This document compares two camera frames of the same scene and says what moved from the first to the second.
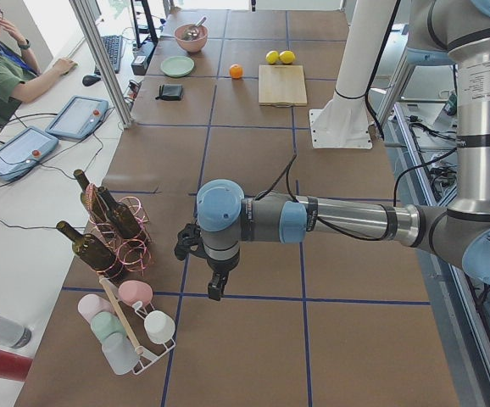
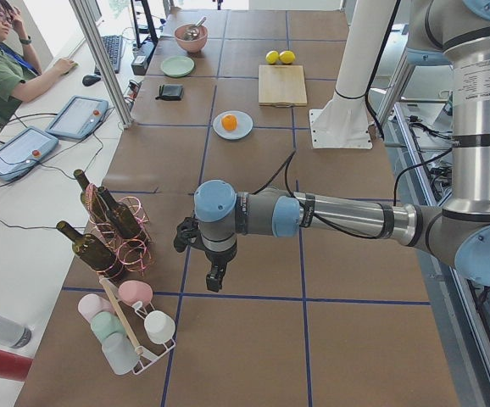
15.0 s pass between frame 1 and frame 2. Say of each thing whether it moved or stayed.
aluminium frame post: stayed
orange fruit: moved
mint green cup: stayed
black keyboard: stayed
